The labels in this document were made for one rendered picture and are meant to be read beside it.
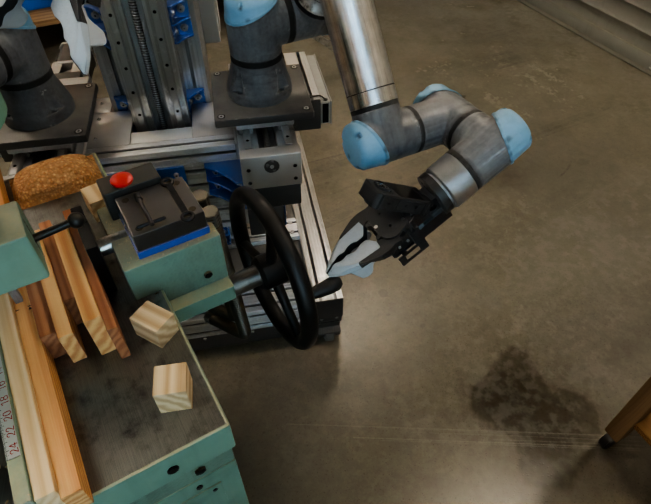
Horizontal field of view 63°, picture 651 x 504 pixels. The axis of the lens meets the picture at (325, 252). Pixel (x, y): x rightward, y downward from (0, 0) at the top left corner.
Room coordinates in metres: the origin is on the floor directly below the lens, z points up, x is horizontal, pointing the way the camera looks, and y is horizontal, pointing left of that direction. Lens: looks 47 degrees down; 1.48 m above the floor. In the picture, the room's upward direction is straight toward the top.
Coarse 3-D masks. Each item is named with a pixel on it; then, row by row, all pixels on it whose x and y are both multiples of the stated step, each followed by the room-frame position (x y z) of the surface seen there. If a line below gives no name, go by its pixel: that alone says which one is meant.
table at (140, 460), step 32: (96, 160) 0.76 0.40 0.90; (32, 224) 0.60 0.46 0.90; (96, 224) 0.60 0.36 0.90; (128, 288) 0.47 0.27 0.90; (224, 288) 0.49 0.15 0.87; (128, 320) 0.41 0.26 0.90; (96, 352) 0.36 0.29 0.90; (160, 352) 0.36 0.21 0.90; (192, 352) 0.36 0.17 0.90; (64, 384) 0.32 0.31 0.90; (96, 384) 0.32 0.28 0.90; (128, 384) 0.32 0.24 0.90; (96, 416) 0.28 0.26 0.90; (128, 416) 0.28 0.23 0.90; (160, 416) 0.28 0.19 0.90; (192, 416) 0.28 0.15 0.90; (224, 416) 0.28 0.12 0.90; (96, 448) 0.24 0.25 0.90; (128, 448) 0.24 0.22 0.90; (160, 448) 0.24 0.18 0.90; (192, 448) 0.24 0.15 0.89; (224, 448) 0.26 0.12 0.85; (96, 480) 0.21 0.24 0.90; (128, 480) 0.21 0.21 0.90; (160, 480) 0.22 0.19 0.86
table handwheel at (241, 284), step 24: (240, 192) 0.63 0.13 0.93; (240, 216) 0.68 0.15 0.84; (264, 216) 0.56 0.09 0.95; (240, 240) 0.68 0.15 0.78; (288, 240) 0.53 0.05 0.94; (264, 264) 0.57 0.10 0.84; (288, 264) 0.50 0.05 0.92; (240, 288) 0.54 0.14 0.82; (264, 288) 0.55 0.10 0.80; (288, 312) 0.53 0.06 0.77; (312, 312) 0.46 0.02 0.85; (288, 336) 0.51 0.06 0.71; (312, 336) 0.46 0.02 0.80
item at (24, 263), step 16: (0, 208) 0.45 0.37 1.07; (16, 208) 0.45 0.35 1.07; (0, 224) 0.42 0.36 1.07; (16, 224) 0.42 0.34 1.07; (0, 240) 0.40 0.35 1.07; (16, 240) 0.40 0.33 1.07; (32, 240) 0.42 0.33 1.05; (0, 256) 0.39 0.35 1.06; (16, 256) 0.39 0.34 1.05; (32, 256) 0.40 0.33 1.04; (0, 272) 0.38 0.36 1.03; (16, 272) 0.39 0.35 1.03; (32, 272) 0.40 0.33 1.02; (48, 272) 0.41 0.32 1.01; (0, 288) 0.38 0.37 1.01; (16, 288) 0.38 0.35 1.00
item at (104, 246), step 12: (84, 216) 0.51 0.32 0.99; (84, 228) 0.49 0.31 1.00; (84, 240) 0.47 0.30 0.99; (96, 240) 0.50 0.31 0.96; (108, 240) 0.50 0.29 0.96; (96, 252) 0.46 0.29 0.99; (108, 252) 0.49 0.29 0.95; (96, 264) 0.45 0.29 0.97; (108, 276) 0.46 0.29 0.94; (108, 288) 0.45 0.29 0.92
